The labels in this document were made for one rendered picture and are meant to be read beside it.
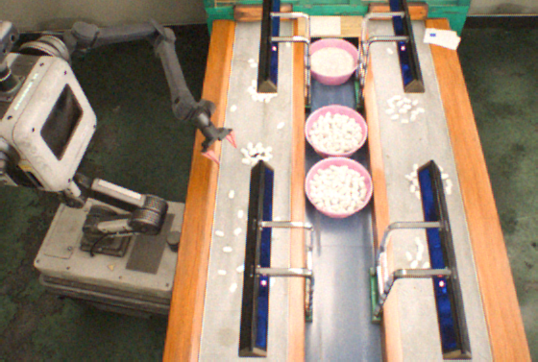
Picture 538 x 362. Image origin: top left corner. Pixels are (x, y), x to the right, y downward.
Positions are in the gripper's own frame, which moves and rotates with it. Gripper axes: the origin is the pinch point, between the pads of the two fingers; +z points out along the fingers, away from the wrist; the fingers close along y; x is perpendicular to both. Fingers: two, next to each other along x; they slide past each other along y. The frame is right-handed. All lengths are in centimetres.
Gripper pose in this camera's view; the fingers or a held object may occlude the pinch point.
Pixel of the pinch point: (226, 154)
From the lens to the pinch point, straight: 190.6
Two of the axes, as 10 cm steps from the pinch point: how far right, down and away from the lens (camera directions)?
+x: 5.6, 0.3, -8.3
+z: 5.2, 7.6, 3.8
